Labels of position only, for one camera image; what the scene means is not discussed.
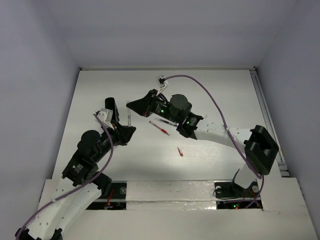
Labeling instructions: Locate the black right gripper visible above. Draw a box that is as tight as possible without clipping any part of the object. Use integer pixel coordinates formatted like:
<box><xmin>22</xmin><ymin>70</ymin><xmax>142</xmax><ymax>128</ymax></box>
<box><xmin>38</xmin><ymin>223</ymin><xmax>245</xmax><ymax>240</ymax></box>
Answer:
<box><xmin>126</xmin><ymin>89</ymin><xmax>180</xmax><ymax>125</ymax></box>

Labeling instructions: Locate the white pen red cap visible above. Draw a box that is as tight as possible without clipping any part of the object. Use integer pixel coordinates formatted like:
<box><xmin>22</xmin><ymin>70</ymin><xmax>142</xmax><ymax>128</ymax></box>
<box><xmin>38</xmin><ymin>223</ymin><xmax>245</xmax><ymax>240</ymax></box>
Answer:
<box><xmin>126</xmin><ymin>100</ymin><xmax>132</xmax><ymax>127</ymax></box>

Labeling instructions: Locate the clear red gel pen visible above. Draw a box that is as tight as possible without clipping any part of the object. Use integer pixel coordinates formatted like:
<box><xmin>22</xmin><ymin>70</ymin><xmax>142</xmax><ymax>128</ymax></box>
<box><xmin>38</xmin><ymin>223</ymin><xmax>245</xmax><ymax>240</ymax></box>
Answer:
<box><xmin>149</xmin><ymin>121</ymin><xmax>170</xmax><ymax>136</ymax></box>

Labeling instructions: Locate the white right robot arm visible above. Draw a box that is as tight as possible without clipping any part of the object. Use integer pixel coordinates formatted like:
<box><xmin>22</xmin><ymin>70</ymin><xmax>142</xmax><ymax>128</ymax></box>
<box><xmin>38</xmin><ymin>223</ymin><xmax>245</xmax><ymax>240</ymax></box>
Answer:
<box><xmin>126</xmin><ymin>89</ymin><xmax>279</xmax><ymax>196</ymax></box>

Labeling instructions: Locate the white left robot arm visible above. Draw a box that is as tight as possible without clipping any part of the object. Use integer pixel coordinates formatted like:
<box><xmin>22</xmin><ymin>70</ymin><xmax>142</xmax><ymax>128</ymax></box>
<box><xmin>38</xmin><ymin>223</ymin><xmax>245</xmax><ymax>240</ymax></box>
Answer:
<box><xmin>15</xmin><ymin>122</ymin><xmax>136</xmax><ymax>240</ymax></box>

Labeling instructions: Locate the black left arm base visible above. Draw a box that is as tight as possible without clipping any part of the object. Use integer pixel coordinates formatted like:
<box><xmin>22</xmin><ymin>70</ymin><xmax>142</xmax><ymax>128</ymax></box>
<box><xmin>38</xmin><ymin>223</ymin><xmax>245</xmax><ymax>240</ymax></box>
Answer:
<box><xmin>86</xmin><ymin>181</ymin><xmax>127</xmax><ymax>211</ymax></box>

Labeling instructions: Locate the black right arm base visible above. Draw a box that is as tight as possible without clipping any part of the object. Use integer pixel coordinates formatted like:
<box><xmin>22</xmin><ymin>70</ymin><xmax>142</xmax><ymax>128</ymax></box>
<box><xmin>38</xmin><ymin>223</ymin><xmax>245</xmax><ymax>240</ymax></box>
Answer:
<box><xmin>212</xmin><ymin>170</ymin><xmax>263</xmax><ymax>210</ymax></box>

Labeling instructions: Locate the black stationery container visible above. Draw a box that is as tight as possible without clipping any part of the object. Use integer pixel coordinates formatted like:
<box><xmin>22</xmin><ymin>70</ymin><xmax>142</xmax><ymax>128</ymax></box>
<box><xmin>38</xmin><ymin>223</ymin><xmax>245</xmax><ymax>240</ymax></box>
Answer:
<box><xmin>104</xmin><ymin>97</ymin><xmax>120</xmax><ymax>123</ymax></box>

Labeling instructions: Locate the black gel pen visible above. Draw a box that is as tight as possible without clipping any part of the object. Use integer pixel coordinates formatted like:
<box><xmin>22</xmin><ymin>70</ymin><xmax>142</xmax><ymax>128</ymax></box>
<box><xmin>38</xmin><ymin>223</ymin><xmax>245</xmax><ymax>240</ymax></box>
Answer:
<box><xmin>156</xmin><ymin>118</ymin><xmax>178</xmax><ymax>127</ymax></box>

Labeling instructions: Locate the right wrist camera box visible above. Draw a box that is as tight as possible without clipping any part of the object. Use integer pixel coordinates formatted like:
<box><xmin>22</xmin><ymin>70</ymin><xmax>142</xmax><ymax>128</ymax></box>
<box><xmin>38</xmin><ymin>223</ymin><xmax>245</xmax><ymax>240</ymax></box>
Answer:
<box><xmin>156</xmin><ymin>75</ymin><xmax>169</xmax><ymax>96</ymax></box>

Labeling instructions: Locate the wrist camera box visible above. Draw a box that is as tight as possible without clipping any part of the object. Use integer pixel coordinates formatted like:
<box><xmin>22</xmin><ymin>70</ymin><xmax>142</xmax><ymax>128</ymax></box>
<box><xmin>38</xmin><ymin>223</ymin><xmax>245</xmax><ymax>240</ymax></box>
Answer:
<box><xmin>156</xmin><ymin>75</ymin><xmax>169</xmax><ymax>96</ymax></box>
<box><xmin>93</xmin><ymin>108</ymin><xmax>113</xmax><ymax>126</ymax></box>

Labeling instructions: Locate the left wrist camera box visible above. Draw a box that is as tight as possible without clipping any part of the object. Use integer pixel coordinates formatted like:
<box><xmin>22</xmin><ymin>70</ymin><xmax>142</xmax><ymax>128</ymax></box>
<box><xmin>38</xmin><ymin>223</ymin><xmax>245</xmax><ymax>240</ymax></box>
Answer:
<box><xmin>93</xmin><ymin>108</ymin><xmax>113</xmax><ymax>126</ymax></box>

